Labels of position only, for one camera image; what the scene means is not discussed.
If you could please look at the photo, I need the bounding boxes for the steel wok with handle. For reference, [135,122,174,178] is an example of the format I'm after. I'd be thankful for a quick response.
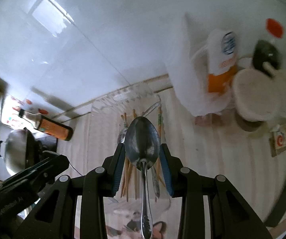
[0,128,42,176]

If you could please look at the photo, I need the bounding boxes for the wooden chopstick with patterned band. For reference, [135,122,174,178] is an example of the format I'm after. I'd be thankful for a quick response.
[156,106,162,177]

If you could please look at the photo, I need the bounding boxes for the clear plastic utensil tray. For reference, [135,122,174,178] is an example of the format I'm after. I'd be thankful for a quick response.
[90,82,173,212]

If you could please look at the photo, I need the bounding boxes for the cat print table mat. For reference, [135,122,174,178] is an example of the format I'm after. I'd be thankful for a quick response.
[105,200,180,238]

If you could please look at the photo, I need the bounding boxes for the slim steel spoon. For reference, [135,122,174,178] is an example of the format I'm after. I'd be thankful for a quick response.
[151,166,160,199]

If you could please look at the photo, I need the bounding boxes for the round white lidded container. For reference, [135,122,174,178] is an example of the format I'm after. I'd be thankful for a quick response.
[232,69,280,122]

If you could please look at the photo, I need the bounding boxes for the black smartphone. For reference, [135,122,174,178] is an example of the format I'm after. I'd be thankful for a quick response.
[264,182,286,228]

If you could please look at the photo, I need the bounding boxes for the wooden chopstick with gold bands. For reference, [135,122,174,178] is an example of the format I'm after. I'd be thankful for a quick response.
[133,109,138,200]

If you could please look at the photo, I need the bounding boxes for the dark round steel spoon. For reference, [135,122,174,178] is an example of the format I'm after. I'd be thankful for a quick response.
[124,117,160,238]

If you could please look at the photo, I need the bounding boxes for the red white packet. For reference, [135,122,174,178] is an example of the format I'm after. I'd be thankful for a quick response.
[269,123,286,157]

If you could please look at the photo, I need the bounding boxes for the orange sauce bottle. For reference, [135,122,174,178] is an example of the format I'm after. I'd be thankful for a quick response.
[18,109,74,141]

